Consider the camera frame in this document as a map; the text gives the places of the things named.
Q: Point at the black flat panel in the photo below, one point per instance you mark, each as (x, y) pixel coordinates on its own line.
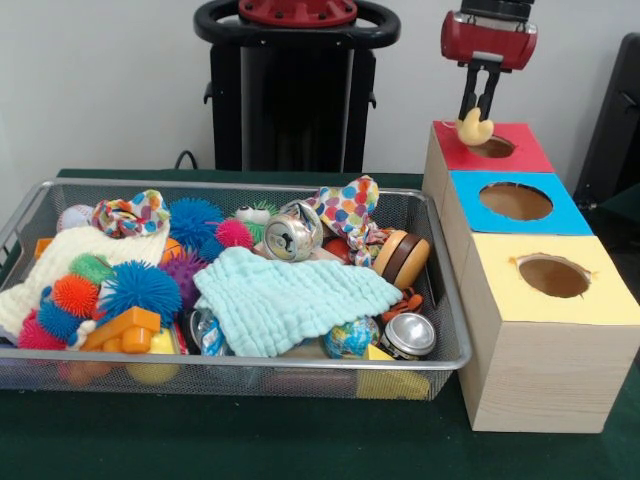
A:
(615, 115)

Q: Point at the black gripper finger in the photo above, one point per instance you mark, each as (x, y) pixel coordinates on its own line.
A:
(471, 90)
(491, 95)

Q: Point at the green spiky ball with eyes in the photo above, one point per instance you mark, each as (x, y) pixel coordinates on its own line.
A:
(252, 215)

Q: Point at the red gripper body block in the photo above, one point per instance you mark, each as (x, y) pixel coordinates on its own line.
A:
(490, 40)

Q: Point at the wooden toy hamburger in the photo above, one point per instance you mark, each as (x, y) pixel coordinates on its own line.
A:
(400, 255)

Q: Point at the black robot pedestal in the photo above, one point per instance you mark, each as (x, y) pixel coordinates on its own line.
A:
(225, 100)

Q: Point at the polka-dot fabric cloth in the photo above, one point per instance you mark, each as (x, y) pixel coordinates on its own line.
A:
(345, 207)

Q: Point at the wooden box with three holes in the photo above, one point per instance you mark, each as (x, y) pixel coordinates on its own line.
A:
(540, 370)

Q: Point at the dark green table cloth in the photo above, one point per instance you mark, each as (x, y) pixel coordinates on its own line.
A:
(625, 200)
(250, 440)

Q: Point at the crushed silver drink can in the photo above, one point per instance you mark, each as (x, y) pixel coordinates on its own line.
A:
(290, 237)

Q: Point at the cream waffle cloth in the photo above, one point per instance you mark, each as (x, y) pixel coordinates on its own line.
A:
(55, 255)

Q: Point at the blue spiky rubber ball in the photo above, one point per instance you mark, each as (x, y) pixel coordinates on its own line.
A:
(140, 292)
(192, 222)

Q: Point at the polka-dot fabric scrunchie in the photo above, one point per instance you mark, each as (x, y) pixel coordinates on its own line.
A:
(130, 215)

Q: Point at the mint green waffle cloth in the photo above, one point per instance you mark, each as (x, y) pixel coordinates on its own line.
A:
(280, 300)

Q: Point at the yellow plush duck toy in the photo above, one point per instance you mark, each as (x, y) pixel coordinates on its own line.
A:
(475, 132)

